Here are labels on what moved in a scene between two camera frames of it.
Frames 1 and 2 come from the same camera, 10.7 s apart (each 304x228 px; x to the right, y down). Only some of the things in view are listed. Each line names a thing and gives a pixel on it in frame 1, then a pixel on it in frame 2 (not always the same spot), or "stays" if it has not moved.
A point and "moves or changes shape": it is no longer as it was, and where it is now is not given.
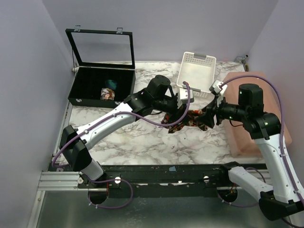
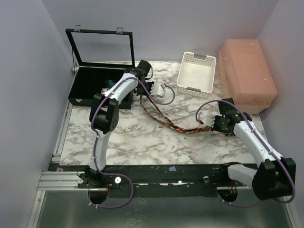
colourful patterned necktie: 179,126 moves or changes shape
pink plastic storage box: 241,143 moves or changes shape
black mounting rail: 184,180 stays
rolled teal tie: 110,84 stays
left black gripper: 178,112 -> 150,84
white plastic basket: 198,70 stays
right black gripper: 212,113 -> 216,124
